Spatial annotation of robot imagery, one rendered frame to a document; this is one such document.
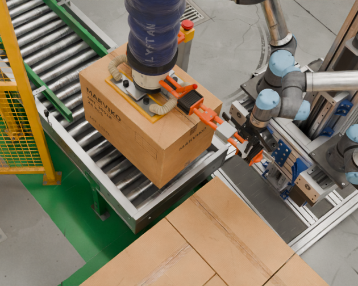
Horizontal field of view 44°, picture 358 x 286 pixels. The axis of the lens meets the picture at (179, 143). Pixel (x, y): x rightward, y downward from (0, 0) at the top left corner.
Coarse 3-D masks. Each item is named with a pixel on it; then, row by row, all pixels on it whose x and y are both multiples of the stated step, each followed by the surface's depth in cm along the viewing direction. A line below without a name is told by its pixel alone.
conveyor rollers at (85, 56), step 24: (24, 0) 321; (48, 24) 307; (0, 48) 292; (24, 48) 294; (48, 48) 296; (72, 48) 298; (48, 72) 285; (72, 72) 287; (120, 168) 253; (192, 168) 258
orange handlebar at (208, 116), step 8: (160, 80) 203; (168, 80) 204; (168, 88) 201; (176, 96) 199; (200, 104) 198; (200, 112) 195; (208, 112) 195; (208, 120) 193; (216, 120) 195; (216, 128) 192; (232, 144) 189; (256, 160) 185
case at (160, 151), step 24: (120, 48) 229; (96, 72) 220; (96, 96) 220; (120, 96) 213; (96, 120) 241; (120, 120) 216; (144, 120) 207; (168, 120) 208; (192, 120) 210; (120, 144) 235; (144, 144) 212; (168, 144) 201; (192, 144) 224; (144, 168) 231; (168, 168) 221
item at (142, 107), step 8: (120, 72) 219; (112, 80) 215; (120, 80) 215; (128, 80) 216; (120, 88) 213; (128, 96) 211; (144, 96) 211; (136, 104) 209; (144, 104) 209; (160, 104) 210; (144, 112) 207; (152, 112) 207; (152, 120) 205
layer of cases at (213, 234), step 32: (224, 192) 252; (160, 224) 238; (192, 224) 240; (224, 224) 242; (256, 224) 243; (128, 256) 227; (160, 256) 229; (192, 256) 230; (224, 256) 232; (256, 256) 234; (288, 256) 235
